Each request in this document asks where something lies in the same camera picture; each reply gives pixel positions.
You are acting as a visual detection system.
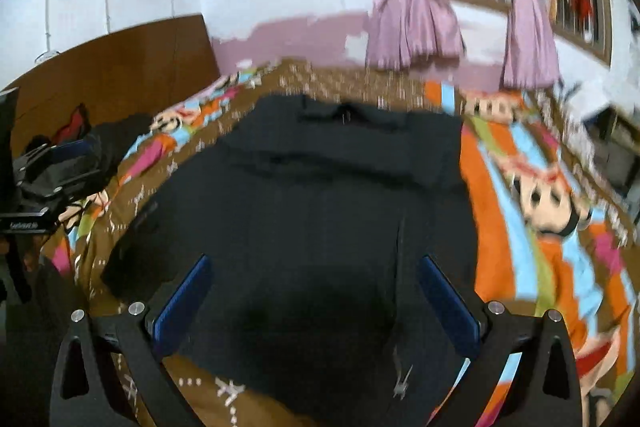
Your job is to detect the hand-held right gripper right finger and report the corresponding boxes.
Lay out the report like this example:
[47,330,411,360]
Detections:
[419,255,586,427]

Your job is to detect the wooden shelf desk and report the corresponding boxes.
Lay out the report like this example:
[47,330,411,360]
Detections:
[585,107,640,200]

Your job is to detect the brown printed blanket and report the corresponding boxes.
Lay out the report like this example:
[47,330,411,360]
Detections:
[37,59,640,427]

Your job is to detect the wooden headboard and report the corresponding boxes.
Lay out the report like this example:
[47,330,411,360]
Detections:
[0,14,221,188]

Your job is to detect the black padded jacket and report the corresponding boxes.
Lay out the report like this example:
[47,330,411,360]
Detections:
[100,92,481,427]

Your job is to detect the red cloth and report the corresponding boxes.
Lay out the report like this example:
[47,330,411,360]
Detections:
[52,104,91,146]

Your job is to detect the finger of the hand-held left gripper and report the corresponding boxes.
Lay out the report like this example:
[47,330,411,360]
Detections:
[17,162,103,202]
[20,139,98,170]

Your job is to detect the white open book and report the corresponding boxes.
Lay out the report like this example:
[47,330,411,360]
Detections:
[565,77,628,118]

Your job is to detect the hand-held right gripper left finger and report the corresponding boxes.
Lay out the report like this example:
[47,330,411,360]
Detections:
[50,254,213,427]

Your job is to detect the dark green jacket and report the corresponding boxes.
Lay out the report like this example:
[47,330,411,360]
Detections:
[92,114,153,190]

